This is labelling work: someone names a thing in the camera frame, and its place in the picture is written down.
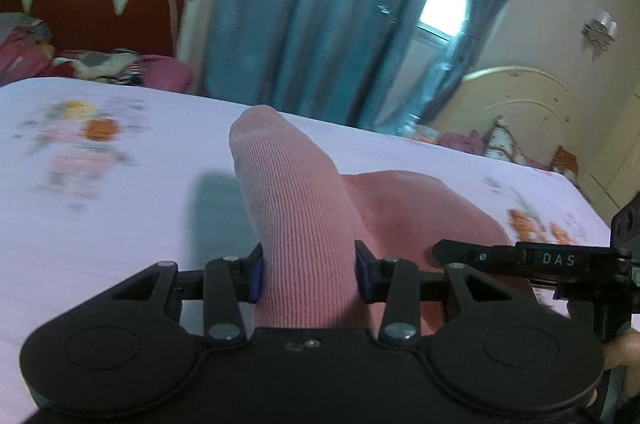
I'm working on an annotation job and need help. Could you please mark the pink long-sleeve sweater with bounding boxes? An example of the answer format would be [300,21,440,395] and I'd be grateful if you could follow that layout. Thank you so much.
[229,106,510,331]

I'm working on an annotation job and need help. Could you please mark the red heart-shaped headboard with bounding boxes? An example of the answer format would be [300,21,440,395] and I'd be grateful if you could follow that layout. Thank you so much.
[1,0,200,66]

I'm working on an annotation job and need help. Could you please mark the person's right hand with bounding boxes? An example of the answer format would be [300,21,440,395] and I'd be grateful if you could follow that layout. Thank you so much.
[603,328,640,404]

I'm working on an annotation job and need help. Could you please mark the patterned pillow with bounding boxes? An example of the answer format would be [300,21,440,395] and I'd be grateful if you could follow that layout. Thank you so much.
[407,115,579,186]

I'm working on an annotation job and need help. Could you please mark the wall lamp fixture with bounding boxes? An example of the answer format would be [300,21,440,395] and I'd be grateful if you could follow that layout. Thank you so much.
[582,9,618,52]

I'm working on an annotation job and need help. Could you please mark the pile of clothes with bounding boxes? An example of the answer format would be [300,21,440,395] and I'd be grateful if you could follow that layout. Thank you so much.
[1,12,193,92]

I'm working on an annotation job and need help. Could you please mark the floral white bed sheet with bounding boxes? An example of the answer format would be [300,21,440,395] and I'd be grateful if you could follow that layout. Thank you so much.
[1,77,610,423]

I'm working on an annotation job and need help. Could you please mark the cream arched headboard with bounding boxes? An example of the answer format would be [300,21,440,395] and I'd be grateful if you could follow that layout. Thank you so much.
[428,66,582,164]

